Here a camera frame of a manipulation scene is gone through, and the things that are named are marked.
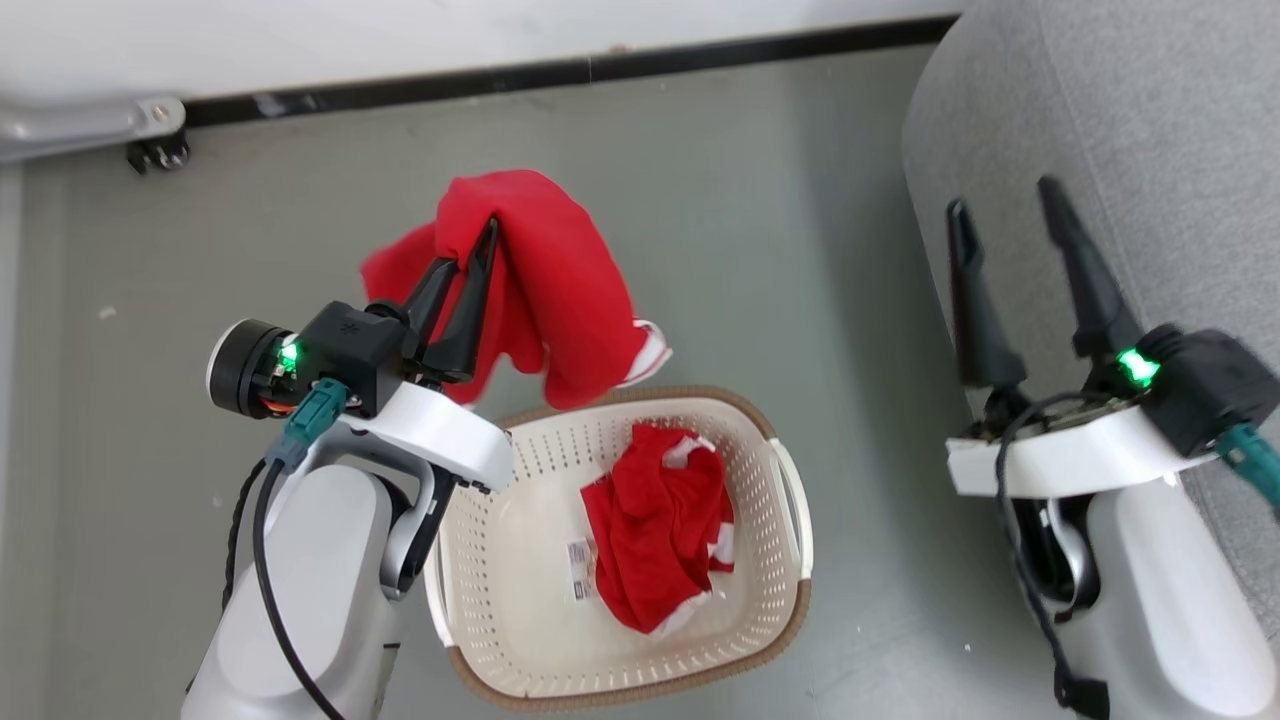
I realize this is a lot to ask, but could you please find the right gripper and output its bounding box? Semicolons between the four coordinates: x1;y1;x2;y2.
945;176;1280;498

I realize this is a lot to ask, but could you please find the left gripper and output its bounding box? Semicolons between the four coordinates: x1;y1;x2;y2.
207;216;516;493

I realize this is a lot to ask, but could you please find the red garment with white cuff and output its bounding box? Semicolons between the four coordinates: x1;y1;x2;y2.
360;169;673;411

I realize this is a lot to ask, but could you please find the red garment with white trim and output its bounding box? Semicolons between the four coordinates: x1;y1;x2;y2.
580;423;737;636

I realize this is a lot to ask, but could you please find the cream perforated laundry basket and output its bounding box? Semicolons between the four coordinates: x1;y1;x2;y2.
424;386;814;713

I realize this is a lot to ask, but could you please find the grey fabric sofa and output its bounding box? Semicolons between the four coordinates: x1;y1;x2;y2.
900;0;1280;641

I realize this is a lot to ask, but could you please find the black baseboard strip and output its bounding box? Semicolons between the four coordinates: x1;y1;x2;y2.
185;12;966;128

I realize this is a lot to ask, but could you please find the white barcode sticker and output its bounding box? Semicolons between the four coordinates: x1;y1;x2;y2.
566;538;599;603

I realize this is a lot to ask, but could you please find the small black caster wheel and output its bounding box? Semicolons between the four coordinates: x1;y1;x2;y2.
127;130;191;176

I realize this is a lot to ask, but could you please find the left arm teal plug cable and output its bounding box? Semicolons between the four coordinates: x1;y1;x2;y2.
250;378;351;720

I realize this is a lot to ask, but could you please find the arm teal plug cable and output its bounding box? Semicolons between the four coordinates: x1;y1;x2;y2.
250;378;351;720
1215;422;1280;519

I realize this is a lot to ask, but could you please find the right arm teal plug cable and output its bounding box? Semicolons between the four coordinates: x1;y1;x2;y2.
1215;422;1280;519

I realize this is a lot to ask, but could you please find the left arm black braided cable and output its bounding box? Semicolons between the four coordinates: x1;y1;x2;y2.
222;460;269;611

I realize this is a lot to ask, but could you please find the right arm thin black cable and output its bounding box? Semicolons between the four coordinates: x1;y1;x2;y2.
993;388;1113;720

